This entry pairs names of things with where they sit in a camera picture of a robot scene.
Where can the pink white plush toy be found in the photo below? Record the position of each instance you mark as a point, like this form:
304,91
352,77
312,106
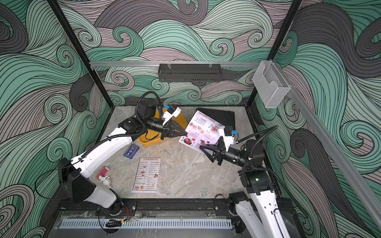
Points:
103,177

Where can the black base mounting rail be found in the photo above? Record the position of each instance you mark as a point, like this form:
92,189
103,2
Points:
131,207

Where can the blue playing card box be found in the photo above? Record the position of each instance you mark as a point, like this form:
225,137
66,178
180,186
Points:
131,151

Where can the yellow plastic tray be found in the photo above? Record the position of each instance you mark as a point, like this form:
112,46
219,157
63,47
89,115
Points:
153,137

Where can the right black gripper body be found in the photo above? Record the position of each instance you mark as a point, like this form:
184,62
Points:
235,156

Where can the clear acrylic wall pocket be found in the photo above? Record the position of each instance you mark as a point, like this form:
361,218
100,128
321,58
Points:
271,84

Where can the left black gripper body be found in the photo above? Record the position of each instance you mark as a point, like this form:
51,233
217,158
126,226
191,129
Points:
156,125

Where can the black ribbed case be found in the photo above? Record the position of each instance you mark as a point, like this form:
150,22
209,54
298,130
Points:
226,118

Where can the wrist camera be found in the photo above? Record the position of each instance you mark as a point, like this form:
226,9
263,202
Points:
228,135
171,111

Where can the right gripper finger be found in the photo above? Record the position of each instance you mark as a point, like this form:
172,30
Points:
209,148
211,155

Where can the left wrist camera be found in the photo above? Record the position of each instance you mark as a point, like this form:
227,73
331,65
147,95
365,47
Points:
171,111

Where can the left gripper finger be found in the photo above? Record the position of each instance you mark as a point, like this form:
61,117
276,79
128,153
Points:
177,127
173,134

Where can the pink dessert menu sheet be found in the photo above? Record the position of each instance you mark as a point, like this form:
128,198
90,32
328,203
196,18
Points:
201,130

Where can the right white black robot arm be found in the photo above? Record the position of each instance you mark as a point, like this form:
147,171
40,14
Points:
257,207

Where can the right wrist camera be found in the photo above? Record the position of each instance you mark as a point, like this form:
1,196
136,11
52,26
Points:
228,135

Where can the white slotted cable duct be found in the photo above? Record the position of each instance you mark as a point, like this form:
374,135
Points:
149,224

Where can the black wall-mounted shelf tray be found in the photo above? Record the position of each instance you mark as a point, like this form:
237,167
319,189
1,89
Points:
181,72

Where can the aluminium right wall rail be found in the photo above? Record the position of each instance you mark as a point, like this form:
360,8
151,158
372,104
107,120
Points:
362,189

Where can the dim sum menu sheet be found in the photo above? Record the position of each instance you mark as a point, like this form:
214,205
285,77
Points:
147,176

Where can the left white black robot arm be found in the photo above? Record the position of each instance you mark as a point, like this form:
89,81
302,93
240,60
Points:
74,173

